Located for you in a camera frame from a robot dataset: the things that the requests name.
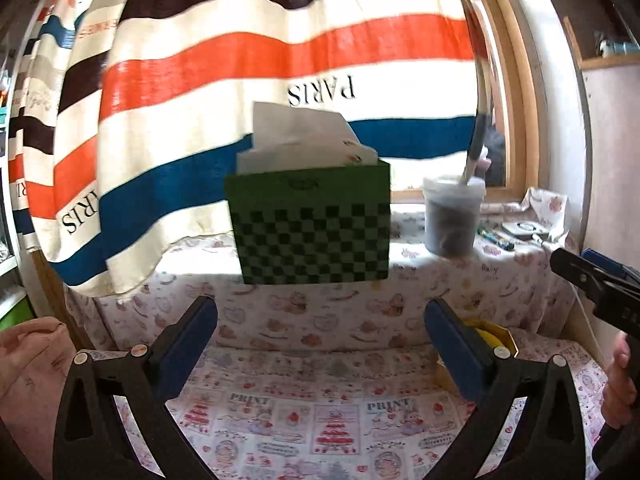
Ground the gold octagonal jewelry box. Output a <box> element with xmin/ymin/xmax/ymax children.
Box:
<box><xmin>428</xmin><ymin>315</ymin><xmax>520</xmax><ymax>402</ymax></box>

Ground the person's right hand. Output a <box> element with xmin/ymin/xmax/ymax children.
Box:
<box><xmin>601</xmin><ymin>332</ymin><xmax>637</xmax><ymax>429</ymax></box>

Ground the yellow cloth lining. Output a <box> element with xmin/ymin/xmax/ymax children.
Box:
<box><xmin>474</xmin><ymin>326</ymin><xmax>509</xmax><ymax>349</ymax></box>

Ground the baby bear printed cover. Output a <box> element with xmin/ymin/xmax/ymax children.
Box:
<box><xmin>65</xmin><ymin>188</ymin><xmax>574</xmax><ymax>351</ymax></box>

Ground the plastic jar with dark contents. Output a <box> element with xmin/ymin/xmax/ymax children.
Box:
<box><xmin>423</xmin><ymin>177</ymin><xmax>486</xmax><ymax>258</ymax></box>

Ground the white wooden cabinet panel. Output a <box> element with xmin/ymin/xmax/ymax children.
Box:
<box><xmin>563</xmin><ymin>18</ymin><xmax>639</xmax><ymax>269</ymax></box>

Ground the green checkered tissue box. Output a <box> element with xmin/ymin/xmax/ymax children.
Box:
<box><xmin>224</xmin><ymin>160</ymin><xmax>390</xmax><ymax>285</ymax></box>

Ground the white tissue paper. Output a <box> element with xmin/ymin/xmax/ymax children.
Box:
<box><xmin>236</xmin><ymin>102</ymin><xmax>378</xmax><ymax>174</ymax></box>

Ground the striped Paris curtain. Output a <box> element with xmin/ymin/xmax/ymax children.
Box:
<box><xmin>8</xmin><ymin>0</ymin><xmax>476</xmax><ymax>296</ymax></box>

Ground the wooden window frame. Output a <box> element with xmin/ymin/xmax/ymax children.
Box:
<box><xmin>385</xmin><ymin>0</ymin><xmax>539</xmax><ymax>203</ymax></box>

